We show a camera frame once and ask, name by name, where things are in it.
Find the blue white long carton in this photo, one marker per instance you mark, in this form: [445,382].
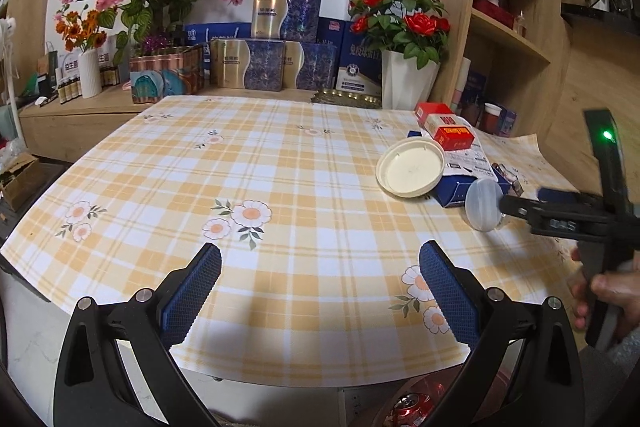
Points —
[220,32]

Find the white display box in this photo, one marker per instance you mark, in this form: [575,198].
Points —
[109,57]
[70,64]

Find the cardboard box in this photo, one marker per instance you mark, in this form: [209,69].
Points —
[22,182]

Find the dark shiny small wrapper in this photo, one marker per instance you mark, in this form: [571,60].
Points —
[510,179]

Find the cream round plastic lid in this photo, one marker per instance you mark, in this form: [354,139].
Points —
[411,167]

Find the white ribbed vase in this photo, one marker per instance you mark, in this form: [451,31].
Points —
[90,74]

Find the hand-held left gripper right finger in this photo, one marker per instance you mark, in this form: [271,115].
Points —
[450,297]

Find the dark blue small box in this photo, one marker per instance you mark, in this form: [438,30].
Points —
[332,29]

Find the dark blue picture box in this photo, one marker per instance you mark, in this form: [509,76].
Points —
[476,87]

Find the patterned wooden planter box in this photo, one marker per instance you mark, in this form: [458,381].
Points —
[165,79]

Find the brown paper bag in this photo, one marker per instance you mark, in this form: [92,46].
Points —
[47,62]

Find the white angular vase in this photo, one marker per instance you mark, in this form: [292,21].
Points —
[407,79]

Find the glass perfume bottle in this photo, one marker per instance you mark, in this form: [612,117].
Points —
[521,27]

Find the gold blue gift box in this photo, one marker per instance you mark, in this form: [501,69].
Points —
[245,64]
[285,17]
[312,64]

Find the stacked pastel paper cups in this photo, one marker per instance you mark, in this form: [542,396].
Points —
[462,82]

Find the red cigarette pack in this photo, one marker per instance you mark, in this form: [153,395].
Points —
[447,129]

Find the purple flowers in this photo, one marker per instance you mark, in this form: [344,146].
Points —
[157,42]

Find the clear round plastic lid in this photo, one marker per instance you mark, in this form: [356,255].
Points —
[482,207]

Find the row of small amber bottles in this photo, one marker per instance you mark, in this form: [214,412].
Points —
[70,89]

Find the red foil wrapper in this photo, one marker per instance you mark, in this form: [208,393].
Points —
[417,409]

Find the teal blue small box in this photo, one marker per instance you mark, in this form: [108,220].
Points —
[507,121]

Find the yellow checked floral tablecloth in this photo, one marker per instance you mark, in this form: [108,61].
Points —
[280,187]

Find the white desk fan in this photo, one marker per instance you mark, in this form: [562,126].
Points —
[7,57]

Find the wooden low cabinet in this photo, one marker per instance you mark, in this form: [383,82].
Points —
[75,127]

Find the red rose bouquet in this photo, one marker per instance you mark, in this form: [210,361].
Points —
[400,22]

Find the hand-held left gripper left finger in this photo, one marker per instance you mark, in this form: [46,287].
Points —
[192,292]

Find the blue box with white label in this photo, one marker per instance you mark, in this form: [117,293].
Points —
[357,72]

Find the brown plastic bin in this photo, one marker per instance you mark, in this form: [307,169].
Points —
[450,389]

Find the red gift basket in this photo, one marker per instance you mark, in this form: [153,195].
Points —
[492,9]

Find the gold decorative tray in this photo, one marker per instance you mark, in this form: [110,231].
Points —
[345,98]

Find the person's right hand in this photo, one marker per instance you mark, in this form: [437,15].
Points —
[627,284]

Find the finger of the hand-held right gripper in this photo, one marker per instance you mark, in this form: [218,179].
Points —
[555,195]
[520,209]

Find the black counter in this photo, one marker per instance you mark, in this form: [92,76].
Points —
[590,14]

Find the orange artificial flowers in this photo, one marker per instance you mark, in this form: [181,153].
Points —
[82,32]

